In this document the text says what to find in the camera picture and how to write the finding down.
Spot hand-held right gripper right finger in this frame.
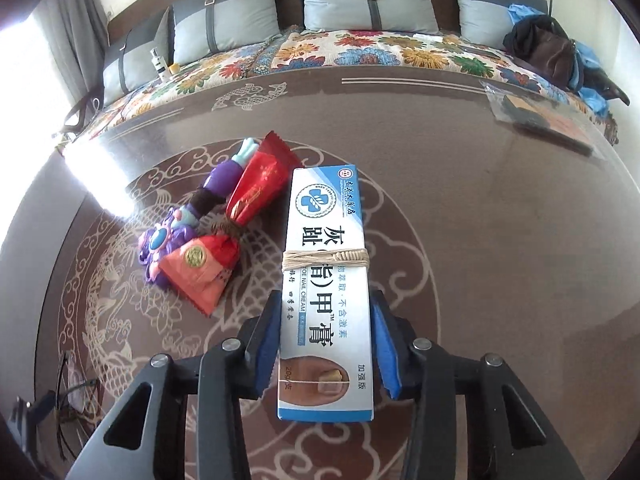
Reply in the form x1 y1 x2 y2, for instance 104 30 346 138
370 292 586 480

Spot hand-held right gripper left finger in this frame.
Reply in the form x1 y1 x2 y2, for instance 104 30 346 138
65 290 283 480

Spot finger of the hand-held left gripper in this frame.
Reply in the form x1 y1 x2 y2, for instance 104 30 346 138
7 395 40 467

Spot tan rubber band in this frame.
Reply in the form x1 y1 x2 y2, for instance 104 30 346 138
281 247 371 273

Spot blue white cream box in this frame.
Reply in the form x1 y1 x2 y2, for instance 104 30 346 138
276 164 375 422

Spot brown patterned glass desktop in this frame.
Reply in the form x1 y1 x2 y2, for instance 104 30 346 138
0 67 640 480

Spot orange red packet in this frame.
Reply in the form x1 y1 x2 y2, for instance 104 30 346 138
159 234 240 317

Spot red foil packet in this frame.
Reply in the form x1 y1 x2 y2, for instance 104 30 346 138
225 131 304 226

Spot purple toy figure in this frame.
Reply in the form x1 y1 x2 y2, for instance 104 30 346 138
139 137 261 288

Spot clear plastic bag with card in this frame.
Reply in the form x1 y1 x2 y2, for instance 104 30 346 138
479 79 608 161

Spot floral blanket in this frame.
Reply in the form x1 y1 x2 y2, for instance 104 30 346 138
55 29 621 156

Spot small white bottle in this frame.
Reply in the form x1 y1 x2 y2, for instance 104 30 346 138
151 47 171 82

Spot brown handbag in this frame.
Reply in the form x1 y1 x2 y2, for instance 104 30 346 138
520 27 581 92

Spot dark brown bag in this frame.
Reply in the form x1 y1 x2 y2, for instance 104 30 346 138
504 15 631 106

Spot grey curtain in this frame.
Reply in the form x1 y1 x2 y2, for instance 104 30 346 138
30 0 108 106

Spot black thin-frame eyeglasses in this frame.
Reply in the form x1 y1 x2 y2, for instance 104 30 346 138
52 352 103 461

